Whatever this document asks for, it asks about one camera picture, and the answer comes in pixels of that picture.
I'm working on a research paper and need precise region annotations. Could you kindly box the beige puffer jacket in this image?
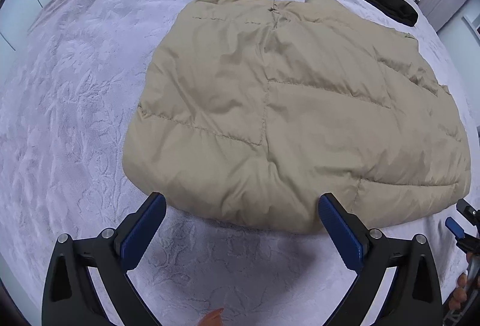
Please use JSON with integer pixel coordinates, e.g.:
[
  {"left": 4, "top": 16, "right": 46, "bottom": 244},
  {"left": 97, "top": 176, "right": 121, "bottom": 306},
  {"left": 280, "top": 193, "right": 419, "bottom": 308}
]
[{"left": 123, "top": 0, "right": 471, "bottom": 233}]

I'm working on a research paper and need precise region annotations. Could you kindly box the right hand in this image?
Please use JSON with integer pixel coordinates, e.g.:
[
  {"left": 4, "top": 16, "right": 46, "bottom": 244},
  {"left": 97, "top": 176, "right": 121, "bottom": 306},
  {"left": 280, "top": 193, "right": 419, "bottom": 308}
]
[{"left": 448, "top": 272, "right": 468, "bottom": 311}]

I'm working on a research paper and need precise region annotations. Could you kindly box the left hand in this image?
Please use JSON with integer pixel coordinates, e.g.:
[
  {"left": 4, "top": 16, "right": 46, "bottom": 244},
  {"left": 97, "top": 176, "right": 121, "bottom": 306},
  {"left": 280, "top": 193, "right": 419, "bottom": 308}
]
[{"left": 198, "top": 308, "right": 224, "bottom": 326}]

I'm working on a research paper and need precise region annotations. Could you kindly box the lilac bedspread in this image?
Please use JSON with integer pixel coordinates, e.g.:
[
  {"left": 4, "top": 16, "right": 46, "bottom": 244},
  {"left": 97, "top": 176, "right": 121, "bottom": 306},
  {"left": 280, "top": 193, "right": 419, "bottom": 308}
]
[{"left": 0, "top": 0, "right": 480, "bottom": 326}]

